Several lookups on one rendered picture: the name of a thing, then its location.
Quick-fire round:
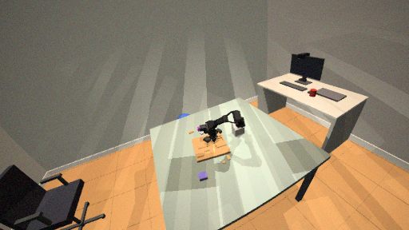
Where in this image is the purple rectangular block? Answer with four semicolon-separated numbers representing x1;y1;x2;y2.
198;171;208;181

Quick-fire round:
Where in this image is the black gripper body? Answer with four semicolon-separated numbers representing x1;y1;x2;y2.
204;129;222;143

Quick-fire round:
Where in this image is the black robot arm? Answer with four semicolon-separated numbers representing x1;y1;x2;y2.
200;110;245;134

